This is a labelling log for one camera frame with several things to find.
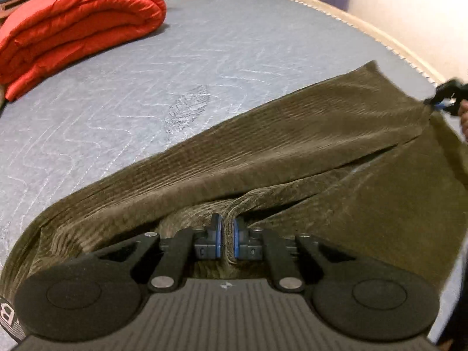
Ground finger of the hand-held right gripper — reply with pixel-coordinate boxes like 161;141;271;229
424;80;458;113

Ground olive corduroy pants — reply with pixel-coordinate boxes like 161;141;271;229
0;59;468;300

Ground red folded blanket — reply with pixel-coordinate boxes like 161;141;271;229
0;0;168;102

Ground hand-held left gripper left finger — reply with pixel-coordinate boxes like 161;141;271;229
91;213;223;294

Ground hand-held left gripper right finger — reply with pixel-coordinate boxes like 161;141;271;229
232;216;352;294

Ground person's right hand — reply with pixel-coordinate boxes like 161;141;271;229
458;99;468;143

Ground grey quilted mattress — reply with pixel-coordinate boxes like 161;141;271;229
0;0;468;351

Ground wooden bed frame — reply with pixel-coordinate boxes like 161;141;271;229
265;0;447;85

